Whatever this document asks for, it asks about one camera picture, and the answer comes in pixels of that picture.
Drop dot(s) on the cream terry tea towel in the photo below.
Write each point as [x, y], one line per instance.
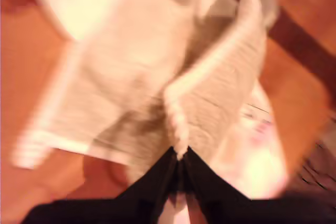
[131, 51]

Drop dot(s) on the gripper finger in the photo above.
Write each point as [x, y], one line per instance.
[155, 187]
[210, 184]

